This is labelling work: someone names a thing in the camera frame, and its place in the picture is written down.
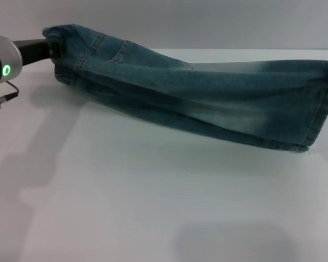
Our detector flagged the black cable with silver connector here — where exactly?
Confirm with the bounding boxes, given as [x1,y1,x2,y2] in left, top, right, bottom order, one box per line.
[0,79,19,110]

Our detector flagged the blue denim shorts with cartoon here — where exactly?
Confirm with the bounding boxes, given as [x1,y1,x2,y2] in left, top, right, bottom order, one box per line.
[41,24,328,152]

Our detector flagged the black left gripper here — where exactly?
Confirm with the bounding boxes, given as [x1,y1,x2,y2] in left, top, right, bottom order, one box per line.
[12,38,67,68]

